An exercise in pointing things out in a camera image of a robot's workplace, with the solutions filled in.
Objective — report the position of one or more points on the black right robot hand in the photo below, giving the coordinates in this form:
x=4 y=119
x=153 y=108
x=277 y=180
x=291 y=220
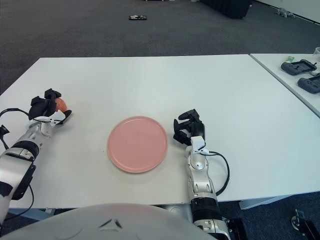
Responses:
x=198 y=127

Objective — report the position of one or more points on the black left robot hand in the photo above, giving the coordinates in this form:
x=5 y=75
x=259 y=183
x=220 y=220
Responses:
x=40 y=107

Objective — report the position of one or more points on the red yellow apple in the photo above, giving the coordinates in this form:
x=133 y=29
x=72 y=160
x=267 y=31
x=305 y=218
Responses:
x=62 y=104

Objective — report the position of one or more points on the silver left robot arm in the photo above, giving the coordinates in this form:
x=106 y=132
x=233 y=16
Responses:
x=22 y=147

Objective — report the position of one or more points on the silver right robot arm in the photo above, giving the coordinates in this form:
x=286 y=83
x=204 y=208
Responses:
x=197 y=165

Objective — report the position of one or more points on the pink round plate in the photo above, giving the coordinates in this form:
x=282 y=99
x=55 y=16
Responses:
x=137 y=145

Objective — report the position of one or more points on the white table support beam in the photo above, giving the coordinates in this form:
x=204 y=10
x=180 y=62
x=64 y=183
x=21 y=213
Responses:
x=257 y=203
x=32 y=213

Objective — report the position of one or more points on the green yellow packet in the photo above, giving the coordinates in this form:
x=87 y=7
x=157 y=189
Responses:
x=290 y=59

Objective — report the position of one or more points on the dark grey game controller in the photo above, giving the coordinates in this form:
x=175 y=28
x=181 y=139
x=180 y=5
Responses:
x=297 y=67
x=310 y=85

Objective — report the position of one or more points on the grey robot torso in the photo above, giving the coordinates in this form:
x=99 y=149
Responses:
x=75 y=225

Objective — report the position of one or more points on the black ribbed furniture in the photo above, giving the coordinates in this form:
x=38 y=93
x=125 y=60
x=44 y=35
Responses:
x=230 y=8

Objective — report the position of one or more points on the dark flat tray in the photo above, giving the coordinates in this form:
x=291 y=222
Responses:
x=138 y=17

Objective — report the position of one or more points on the black stand with caster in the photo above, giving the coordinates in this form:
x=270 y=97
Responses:
x=297 y=220

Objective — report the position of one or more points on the clear plastic cup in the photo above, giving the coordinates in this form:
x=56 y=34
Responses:
x=317 y=50

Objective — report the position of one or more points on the black metal base plate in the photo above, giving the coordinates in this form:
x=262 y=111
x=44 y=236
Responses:
x=237 y=230

